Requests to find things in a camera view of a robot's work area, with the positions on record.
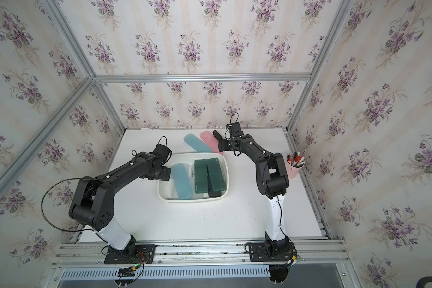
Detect white plastic storage box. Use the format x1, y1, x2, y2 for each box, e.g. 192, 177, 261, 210
157, 152, 230, 204

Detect teal pencil case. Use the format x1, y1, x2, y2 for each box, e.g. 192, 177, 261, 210
171, 163, 193, 200
184, 133, 212, 152

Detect pink pencil case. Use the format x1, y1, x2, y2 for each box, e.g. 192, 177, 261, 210
199, 130, 224, 154

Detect dark green pencil case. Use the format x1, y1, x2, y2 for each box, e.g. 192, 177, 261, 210
206, 158, 227, 192
194, 159, 209, 194

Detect black pencil case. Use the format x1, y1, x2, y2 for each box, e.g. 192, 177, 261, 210
208, 190, 223, 198

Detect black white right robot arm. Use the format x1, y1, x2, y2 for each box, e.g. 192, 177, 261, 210
212, 130, 293, 260

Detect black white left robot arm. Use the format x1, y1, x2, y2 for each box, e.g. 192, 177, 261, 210
68, 145, 172, 254

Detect pens in cup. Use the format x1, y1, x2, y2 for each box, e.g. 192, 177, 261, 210
286, 151, 306, 168

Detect pink pen cup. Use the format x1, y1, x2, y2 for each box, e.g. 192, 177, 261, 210
286, 163, 301, 179

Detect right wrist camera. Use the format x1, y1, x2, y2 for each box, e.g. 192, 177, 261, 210
226, 122, 244, 139

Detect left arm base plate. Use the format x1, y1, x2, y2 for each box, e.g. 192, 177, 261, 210
104, 244, 157, 265

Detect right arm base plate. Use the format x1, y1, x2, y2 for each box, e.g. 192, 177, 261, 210
244, 240, 298, 263

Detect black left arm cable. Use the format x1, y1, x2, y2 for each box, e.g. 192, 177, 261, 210
40, 178, 94, 234

